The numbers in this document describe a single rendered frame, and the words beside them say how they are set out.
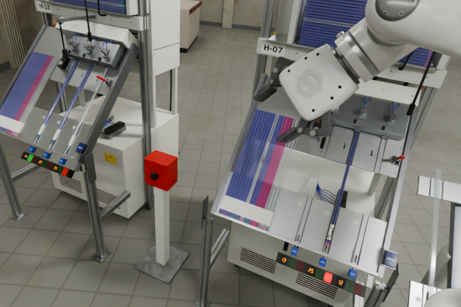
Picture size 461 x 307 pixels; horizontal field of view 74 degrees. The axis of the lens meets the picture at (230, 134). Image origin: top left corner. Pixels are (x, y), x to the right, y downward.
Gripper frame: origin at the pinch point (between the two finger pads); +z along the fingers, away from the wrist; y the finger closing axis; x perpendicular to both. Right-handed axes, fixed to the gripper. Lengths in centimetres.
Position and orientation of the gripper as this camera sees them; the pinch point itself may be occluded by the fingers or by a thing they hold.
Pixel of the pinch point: (272, 116)
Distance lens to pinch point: 57.3
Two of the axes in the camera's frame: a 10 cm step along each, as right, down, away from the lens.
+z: -7.2, 5.3, 4.5
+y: 4.2, 8.5, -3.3
